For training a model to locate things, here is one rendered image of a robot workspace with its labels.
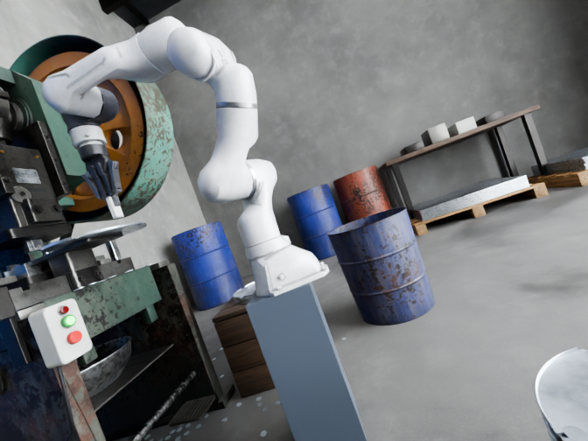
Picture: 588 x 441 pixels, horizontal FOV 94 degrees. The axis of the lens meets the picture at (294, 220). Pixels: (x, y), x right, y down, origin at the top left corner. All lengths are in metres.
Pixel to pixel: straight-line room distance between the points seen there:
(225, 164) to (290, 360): 0.54
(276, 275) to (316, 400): 0.34
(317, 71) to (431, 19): 1.58
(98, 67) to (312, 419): 1.06
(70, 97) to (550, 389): 1.18
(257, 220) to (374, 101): 3.65
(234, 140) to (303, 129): 3.48
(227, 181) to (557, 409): 0.73
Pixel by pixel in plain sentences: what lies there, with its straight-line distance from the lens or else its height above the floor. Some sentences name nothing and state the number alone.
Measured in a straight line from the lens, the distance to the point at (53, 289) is 1.11.
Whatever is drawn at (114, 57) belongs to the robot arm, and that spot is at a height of 1.16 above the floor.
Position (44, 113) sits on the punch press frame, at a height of 1.30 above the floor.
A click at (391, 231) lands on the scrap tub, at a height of 0.41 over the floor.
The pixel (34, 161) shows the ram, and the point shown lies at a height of 1.12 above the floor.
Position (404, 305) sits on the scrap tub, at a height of 0.07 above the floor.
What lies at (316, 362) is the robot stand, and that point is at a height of 0.25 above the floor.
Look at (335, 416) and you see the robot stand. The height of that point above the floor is 0.09.
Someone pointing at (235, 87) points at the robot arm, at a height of 0.98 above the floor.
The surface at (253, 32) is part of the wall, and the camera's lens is 4.90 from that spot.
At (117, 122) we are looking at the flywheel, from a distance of 1.56.
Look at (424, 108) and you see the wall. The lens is 4.34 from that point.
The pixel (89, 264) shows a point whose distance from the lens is 1.16.
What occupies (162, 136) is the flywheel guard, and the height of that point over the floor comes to 1.17.
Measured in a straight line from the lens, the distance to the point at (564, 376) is 0.66.
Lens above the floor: 0.63
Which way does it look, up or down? 1 degrees down
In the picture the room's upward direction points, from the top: 20 degrees counter-clockwise
